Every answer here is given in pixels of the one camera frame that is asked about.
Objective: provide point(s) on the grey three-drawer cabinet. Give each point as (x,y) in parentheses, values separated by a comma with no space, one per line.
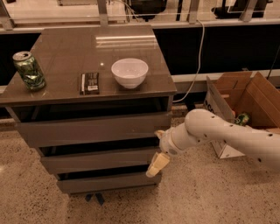
(66,54)

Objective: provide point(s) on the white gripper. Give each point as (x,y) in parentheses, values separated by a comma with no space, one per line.
(168,144)

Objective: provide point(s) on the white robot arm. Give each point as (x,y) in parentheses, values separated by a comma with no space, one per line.
(201,126)

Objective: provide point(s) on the grey top drawer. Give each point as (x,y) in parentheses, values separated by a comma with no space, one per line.
(93,130)

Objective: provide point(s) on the green soda can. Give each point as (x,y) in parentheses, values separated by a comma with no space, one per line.
(29,70)

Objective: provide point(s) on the grey drawer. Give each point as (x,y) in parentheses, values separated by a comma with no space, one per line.
(93,130)
(88,185)
(98,160)

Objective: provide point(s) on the grey middle drawer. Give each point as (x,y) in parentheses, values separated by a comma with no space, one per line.
(98,160)

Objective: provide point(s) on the green can in box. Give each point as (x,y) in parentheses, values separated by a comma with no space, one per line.
(242,119)

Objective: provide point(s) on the metal window railing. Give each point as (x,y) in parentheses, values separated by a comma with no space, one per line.
(39,14)

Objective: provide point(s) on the white bowl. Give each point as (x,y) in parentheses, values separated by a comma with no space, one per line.
(130,73)

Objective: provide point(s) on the grey bottom drawer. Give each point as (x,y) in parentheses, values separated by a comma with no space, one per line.
(88,185)

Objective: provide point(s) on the black snack bar wrapper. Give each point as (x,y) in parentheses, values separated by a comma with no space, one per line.
(89,84)

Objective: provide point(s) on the open cardboard box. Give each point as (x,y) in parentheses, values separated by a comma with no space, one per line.
(241,92)

